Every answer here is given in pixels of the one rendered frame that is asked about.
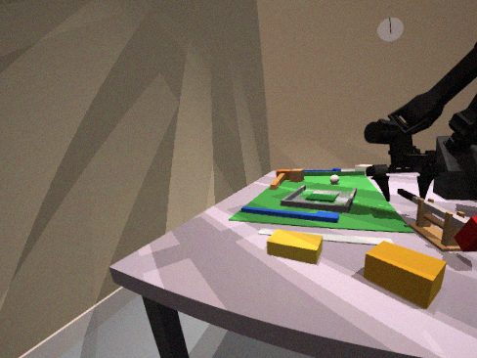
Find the small beige block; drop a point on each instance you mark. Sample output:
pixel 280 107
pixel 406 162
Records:
pixel 362 167

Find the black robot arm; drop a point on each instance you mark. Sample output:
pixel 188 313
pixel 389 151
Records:
pixel 424 109

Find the orange rectangular block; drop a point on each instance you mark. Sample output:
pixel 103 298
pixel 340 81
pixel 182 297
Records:
pixel 412 275

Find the yellow rectangular block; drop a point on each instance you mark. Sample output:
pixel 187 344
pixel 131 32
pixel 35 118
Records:
pixel 297 246

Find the brown square block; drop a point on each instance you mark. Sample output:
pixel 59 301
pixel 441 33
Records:
pixel 296 175

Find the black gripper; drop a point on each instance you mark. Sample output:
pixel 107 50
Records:
pixel 424 179

